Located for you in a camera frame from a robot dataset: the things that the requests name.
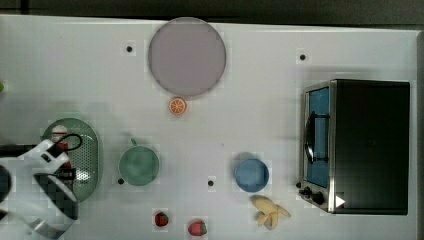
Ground green mug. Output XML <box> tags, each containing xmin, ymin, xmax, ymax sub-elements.
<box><xmin>118</xmin><ymin>138</ymin><xmax>160</xmax><ymax>186</ymax></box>

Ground dark red strawberry toy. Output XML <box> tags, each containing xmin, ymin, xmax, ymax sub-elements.
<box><xmin>154</xmin><ymin>212</ymin><xmax>169</xmax><ymax>227</ymax></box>

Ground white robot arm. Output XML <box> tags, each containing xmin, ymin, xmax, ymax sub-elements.
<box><xmin>1</xmin><ymin>140</ymin><xmax>79</xmax><ymax>239</ymax></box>

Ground black toaster oven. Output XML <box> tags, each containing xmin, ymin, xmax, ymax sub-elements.
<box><xmin>296</xmin><ymin>79</ymin><xmax>410</xmax><ymax>215</ymax></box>

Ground green strainer basket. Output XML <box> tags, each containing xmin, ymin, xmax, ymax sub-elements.
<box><xmin>41</xmin><ymin>118</ymin><xmax>103</xmax><ymax>202</ymax></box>

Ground blue cup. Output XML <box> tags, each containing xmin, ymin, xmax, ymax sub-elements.
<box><xmin>234</xmin><ymin>159</ymin><xmax>270</xmax><ymax>193</ymax></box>

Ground orange slice toy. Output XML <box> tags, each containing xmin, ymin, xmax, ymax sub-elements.
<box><xmin>168</xmin><ymin>97</ymin><xmax>187</xmax><ymax>116</ymax></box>

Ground black pot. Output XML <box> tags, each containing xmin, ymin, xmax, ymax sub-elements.
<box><xmin>0</xmin><ymin>144</ymin><xmax>35</xmax><ymax>158</ymax></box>

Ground green pear toy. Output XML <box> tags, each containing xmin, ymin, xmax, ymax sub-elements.
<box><xmin>0</xmin><ymin>82</ymin><xmax>5</xmax><ymax>93</ymax></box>

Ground grey round plate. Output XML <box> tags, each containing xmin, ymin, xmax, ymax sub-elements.
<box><xmin>148</xmin><ymin>17</ymin><xmax>227</xmax><ymax>97</ymax></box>

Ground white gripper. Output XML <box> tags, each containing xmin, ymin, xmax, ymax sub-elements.
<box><xmin>18</xmin><ymin>139</ymin><xmax>69</xmax><ymax>174</ymax></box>

